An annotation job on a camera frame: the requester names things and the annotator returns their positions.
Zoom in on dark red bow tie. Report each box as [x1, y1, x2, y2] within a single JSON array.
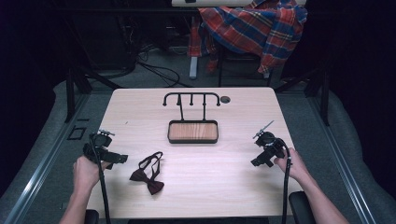
[[129, 150, 165, 196]]

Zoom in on red blue plaid shirt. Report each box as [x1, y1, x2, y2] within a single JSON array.
[[188, 0, 309, 76]]

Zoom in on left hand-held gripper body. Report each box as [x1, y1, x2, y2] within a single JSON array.
[[82, 129, 117, 166]]

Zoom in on white desk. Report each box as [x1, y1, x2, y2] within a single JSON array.
[[171, 0, 307, 8]]

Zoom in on black hook rack wooden tray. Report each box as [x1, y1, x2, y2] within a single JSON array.
[[162, 91, 221, 145]]

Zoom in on person's left hand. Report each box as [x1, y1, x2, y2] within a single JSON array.
[[72, 155, 112, 194]]

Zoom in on black metal stand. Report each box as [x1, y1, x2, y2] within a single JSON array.
[[64, 8, 123, 124], [274, 59, 332, 127]]

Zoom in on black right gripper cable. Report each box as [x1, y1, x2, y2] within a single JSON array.
[[274, 137, 293, 224]]

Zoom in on black chair armrest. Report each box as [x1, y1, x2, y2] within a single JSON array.
[[83, 208, 100, 224], [288, 190, 318, 224]]

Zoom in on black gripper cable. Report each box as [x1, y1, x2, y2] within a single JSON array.
[[89, 138, 112, 224], [274, 137, 293, 224]]

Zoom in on white desk leg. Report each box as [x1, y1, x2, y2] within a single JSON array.
[[189, 55, 200, 80]]

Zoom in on black floor cables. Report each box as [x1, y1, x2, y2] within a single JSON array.
[[124, 18, 191, 89]]

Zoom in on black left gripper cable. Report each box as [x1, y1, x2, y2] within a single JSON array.
[[89, 138, 112, 224]]

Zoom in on person's right hand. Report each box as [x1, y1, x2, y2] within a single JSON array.
[[273, 147, 310, 185]]

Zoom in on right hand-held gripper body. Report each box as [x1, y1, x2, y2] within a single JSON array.
[[252, 119, 287, 162]]

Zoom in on black chair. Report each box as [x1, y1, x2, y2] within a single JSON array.
[[216, 43, 273, 88]]

